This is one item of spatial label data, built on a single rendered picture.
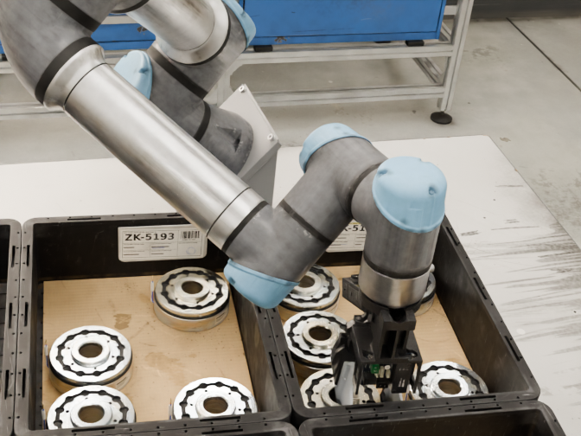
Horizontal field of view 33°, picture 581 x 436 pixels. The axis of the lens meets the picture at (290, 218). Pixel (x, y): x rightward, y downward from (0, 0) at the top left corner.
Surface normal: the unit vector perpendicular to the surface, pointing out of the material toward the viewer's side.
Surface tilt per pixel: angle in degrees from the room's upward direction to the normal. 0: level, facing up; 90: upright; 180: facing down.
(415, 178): 0
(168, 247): 90
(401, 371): 90
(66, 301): 0
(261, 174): 90
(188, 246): 90
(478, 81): 0
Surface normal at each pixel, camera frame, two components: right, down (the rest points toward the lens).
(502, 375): -0.98, 0.04
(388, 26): 0.26, 0.58
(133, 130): -0.04, -0.07
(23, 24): -0.19, 0.18
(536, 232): 0.09, -0.81
